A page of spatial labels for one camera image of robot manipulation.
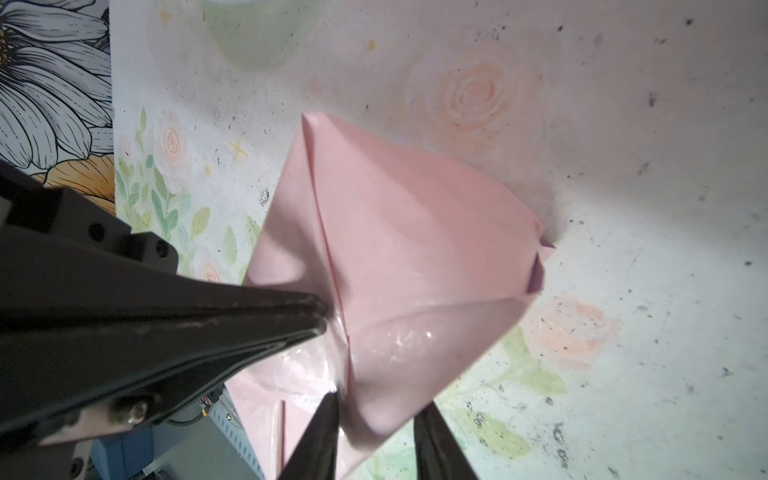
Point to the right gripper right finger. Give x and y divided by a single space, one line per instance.
438 455

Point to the aluminium front rail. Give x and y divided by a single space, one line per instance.
205 440

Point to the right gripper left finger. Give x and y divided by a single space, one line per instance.
314 457

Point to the purple wrapping paper sheet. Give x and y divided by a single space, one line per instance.
424 263

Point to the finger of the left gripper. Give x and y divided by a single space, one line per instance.
100 335

